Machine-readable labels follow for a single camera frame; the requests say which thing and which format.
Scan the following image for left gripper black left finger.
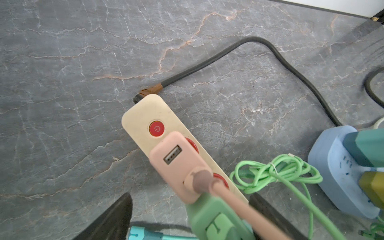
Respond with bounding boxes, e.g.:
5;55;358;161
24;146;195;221
75;193;133;240

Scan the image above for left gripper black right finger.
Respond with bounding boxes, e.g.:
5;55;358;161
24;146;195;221
249;193;308;240

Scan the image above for pink charging cable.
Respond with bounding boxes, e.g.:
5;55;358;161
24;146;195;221
183;169;293;240

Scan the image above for pink USB charger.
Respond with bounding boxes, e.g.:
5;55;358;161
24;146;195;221
149;132;213;205

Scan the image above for teal USB charger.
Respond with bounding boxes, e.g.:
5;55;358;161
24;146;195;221
128;226;198;240

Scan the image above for green USB charger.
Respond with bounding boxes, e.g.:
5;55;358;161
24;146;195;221
186;193;255;240

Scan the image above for blue power strip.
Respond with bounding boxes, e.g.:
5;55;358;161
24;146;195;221
308;126;381;219

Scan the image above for beige power strip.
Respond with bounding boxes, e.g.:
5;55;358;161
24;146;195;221
121;93;249;205

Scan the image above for light green charging cable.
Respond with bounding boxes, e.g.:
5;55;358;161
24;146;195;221
229;153;347;240

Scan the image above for black power strip cord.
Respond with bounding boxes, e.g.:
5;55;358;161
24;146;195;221
133;36;344;127

